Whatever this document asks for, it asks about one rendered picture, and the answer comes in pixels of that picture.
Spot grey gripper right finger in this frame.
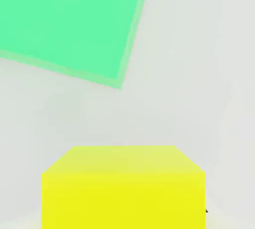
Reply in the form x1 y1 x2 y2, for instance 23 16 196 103
205 208 225 229

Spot large mint green box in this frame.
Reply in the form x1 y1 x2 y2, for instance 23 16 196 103
0 0 153 91

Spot small yellow cube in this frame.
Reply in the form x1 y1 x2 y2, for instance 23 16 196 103
41 144 206 229

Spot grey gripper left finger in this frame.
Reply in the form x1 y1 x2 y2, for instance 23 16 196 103
24 213 42 229

